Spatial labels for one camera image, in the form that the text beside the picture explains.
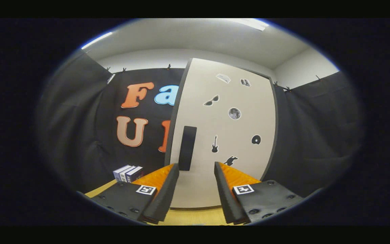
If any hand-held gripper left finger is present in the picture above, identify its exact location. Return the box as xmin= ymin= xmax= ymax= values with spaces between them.
xmin=83 ymin=163 xmax=180 ymax=225

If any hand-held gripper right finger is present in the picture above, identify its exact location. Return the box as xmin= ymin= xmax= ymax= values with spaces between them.
xmin=214 ymin=162 xmax=305 ymax=225

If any black door handle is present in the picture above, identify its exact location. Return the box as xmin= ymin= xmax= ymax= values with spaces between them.
xmin=178 ymin=126 xmax=197 ymax=171

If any white cabinet door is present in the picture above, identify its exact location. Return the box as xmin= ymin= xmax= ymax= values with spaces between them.
xmin=170 ymin=58 xmax=277 ymax=209

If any white spine book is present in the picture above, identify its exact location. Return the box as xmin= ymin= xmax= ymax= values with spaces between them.
xmin=120 ymin=166 xmax=137 ymax=183

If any pale blue book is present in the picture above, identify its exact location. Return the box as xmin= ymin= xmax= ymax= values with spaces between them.
xmin=113 ymin=165 xmax=132 ymax=182

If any grey cabinet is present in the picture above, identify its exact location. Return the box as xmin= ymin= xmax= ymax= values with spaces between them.
xmin=164 ymin=58 xmax=279 ymax=210

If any black backdrop cloth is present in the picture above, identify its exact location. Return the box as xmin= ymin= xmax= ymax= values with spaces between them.
xmin=36 ymin=51 xmax=365 ymax=199

